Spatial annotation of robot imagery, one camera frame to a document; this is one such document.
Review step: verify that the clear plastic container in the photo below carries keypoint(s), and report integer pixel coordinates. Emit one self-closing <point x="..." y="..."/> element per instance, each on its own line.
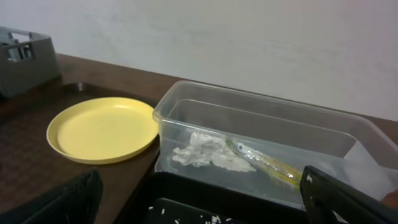
<point x="347" y="147"/>

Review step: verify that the yellow round plate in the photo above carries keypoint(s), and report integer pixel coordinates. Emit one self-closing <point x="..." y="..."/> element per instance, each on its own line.
<point x="103" y="131"/>

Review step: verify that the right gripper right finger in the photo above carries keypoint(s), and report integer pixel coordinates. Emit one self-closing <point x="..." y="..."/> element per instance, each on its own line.
<point x="325" y="197"/>

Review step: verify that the green snack wrapper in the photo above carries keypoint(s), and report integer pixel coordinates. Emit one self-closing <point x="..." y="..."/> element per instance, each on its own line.
<point x="278" y="171"/>

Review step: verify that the rice food scraps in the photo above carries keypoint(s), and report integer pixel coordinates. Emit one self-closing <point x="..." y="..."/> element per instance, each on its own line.
<point x="176" y="214"/>

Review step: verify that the black waste tray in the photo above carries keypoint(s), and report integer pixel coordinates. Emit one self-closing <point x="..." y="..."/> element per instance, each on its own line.
<point x="159" y="189"/>

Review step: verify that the grey plastic dish rack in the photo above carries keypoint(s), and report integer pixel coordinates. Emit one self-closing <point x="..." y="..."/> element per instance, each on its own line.
<point x="28" y="59"/>

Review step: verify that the white tissue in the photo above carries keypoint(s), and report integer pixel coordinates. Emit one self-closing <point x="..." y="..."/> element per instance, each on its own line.
<point x="204" y="150"/>

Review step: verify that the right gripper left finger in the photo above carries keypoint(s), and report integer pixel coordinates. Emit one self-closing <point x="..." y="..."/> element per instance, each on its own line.
<point x="75" y="201"/>

